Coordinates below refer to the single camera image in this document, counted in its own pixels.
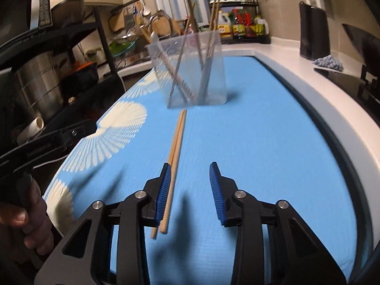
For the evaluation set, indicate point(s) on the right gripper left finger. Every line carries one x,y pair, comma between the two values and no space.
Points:
106,245

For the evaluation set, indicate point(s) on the blue grey dish cloth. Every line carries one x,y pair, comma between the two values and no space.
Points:
329,62

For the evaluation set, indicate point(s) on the yellow oil bottle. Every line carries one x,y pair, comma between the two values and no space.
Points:
224,26

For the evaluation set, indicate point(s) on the black shelf rack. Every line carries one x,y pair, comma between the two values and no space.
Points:
85,95

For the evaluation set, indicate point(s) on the black knife block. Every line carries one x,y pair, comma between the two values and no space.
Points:
314,39

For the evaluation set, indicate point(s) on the chopstick in holder right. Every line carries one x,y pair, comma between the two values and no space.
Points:
179,59

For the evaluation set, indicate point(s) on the person's left hand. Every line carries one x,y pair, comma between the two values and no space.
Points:
34,222

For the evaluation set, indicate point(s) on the wooden cutting board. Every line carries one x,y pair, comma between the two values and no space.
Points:
175,26

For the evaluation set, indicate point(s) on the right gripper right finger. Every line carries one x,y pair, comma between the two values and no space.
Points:
297,256

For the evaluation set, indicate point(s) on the chopstick in holder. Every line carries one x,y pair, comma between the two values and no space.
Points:
179,59
187,94

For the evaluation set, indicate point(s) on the black gas stove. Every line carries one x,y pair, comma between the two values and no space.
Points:
365,93

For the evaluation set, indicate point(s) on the chrome kitchen faucet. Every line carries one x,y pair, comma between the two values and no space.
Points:
160,24

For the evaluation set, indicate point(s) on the clear plastic utensil holder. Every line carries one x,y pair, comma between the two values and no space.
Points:
192,64

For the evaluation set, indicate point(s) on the steel stock pot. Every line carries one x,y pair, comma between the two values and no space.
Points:
36,86

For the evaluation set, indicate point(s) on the blue white patterned mat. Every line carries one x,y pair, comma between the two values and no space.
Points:
261,138

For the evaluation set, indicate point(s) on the black spice rack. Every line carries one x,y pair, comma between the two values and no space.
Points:
247,23

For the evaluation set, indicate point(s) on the chopstick in holder left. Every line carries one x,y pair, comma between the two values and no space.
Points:
187,94

